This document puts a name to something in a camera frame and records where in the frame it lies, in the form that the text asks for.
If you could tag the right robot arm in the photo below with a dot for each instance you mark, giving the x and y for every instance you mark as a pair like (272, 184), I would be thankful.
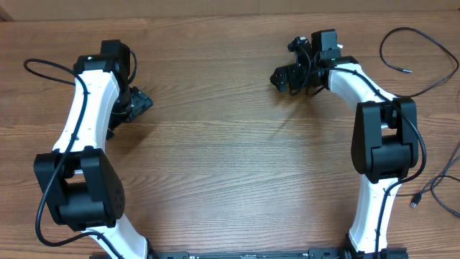
(384, 145)

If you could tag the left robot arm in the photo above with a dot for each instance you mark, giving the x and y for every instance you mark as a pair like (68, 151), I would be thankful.
(82, 196)

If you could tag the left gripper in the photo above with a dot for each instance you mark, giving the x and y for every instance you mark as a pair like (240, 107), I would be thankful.
(141, 102)

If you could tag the cardboard wall panel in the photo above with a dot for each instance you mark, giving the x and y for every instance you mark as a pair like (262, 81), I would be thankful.
(49, 10)

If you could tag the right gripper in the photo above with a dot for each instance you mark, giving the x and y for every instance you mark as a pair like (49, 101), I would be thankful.
(290, 72)

